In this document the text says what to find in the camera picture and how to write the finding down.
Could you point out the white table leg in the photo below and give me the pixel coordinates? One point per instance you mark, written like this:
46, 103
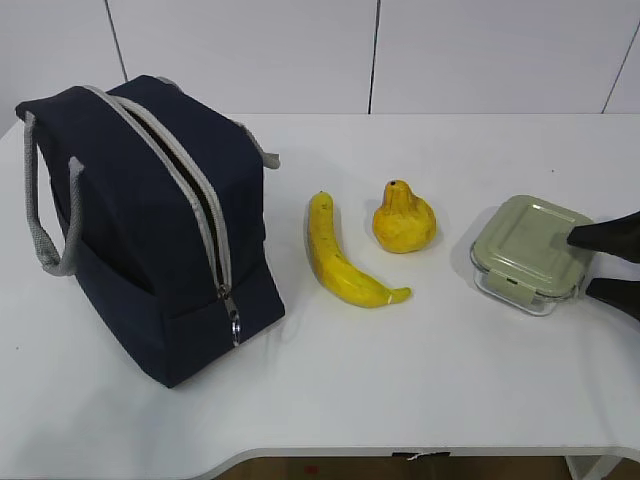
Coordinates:
585, 467

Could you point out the yellow banana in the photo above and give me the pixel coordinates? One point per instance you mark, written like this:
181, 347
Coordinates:
334, 270

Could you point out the yellow pear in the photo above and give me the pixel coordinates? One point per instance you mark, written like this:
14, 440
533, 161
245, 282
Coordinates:
404, 222

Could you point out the navy blue lunch bag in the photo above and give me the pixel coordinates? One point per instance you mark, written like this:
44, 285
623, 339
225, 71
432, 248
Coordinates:
155, 204

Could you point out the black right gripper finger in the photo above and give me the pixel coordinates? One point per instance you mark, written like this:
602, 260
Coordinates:
618, 237
623, 295

